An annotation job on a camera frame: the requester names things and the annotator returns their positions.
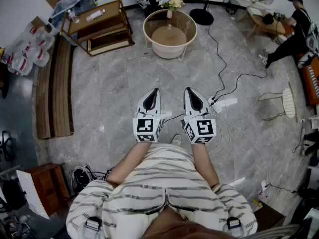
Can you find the clear plastic bottle red label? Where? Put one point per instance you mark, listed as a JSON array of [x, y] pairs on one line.
[[95, 15]]

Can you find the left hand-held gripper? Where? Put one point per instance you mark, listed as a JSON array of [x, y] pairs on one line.
[[145, 127]]

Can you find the white power strip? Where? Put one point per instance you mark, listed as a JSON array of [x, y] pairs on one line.
[[216, 104]]

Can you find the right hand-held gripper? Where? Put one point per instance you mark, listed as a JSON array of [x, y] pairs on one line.
[[205, 128]]

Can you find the clear plastic bottle white cap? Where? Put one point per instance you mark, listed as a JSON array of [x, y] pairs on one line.
[[73, 17]]

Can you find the pink vase with flowers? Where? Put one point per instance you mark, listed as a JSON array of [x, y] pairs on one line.
[[172, 5]]

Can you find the brown striped rug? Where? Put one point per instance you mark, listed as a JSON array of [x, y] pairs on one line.
[[53, 91]]

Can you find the black office chair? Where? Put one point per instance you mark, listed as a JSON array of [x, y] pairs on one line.
[[6, 146]]

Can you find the person's striped white shirt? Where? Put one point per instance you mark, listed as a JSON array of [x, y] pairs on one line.
[[162, 183]]

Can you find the person's right forearm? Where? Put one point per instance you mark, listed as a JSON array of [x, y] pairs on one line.
[[204, 163]]

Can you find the white power adapter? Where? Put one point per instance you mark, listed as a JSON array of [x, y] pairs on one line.
[[263, 186]]

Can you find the wooden shelf trolley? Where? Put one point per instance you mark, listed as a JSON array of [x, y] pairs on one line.
[[99, 31]]

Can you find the person's beige shoe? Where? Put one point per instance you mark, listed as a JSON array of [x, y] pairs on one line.
[[176, 140]]

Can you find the person's left forearm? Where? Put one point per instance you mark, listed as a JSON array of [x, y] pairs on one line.
[[132, 158]]

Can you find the round glass coffee table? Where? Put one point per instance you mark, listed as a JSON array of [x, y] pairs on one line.
[[170, 37]]

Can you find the red-brown wooden cabinet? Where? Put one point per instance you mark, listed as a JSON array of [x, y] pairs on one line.
[[49, 185]]

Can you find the clear water jug red label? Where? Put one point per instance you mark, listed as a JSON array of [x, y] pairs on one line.
[[21, 65], [39, 56], [19, 46], [43, 37]]

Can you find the orange sofa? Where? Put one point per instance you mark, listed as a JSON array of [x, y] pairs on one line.
[[311, 81]]

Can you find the white board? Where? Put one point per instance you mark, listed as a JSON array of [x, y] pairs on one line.
[[32, 195]]

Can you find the black standing fan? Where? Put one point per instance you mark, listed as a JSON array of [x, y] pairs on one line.
[[202, 16]]

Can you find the light wooden side table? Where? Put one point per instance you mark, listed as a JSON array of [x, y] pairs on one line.
[[261, 24]]

